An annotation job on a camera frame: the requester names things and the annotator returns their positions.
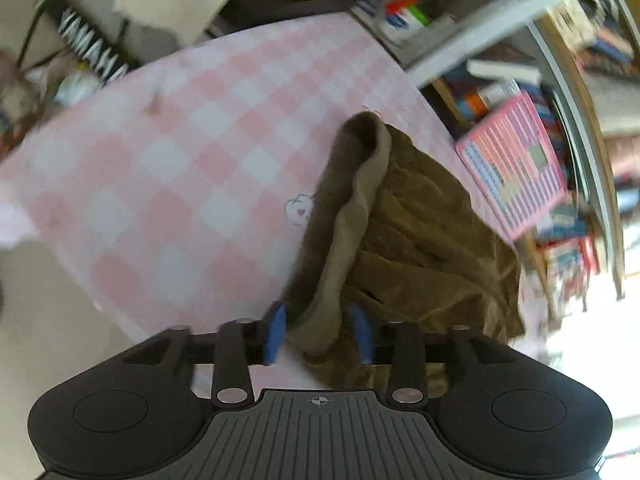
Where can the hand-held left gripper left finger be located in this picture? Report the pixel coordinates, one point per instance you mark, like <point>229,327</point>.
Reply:
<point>275,334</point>

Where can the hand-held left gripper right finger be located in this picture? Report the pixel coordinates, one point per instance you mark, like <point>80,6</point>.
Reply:
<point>361,334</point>

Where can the brown garment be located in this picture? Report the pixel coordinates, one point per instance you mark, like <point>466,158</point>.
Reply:
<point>420,240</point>

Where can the pink checkered printed mat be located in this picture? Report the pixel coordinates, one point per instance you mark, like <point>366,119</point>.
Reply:
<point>190,160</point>

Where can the pink toy learning tablet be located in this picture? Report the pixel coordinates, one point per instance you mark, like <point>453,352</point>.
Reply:
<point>515,165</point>

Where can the wooden bookshelf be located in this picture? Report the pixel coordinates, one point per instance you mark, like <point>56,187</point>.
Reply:
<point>565,125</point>

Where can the white book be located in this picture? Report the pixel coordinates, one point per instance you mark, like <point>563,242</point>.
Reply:
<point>505,71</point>

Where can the box of coloured markers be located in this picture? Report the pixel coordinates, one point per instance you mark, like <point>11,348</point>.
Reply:
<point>405,10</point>

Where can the white shelf frame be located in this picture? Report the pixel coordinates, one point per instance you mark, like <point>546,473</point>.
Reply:
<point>510,10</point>

